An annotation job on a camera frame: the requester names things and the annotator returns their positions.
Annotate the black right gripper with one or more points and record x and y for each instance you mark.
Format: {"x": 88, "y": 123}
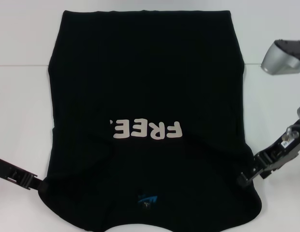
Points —
{"x": 285, "y": 149}

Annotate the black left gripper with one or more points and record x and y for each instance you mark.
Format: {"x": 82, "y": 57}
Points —
{"x": 7, "y": 171}

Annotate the black shirt with FREE print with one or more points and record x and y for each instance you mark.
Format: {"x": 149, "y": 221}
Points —
{"x": 145, "y": 72}

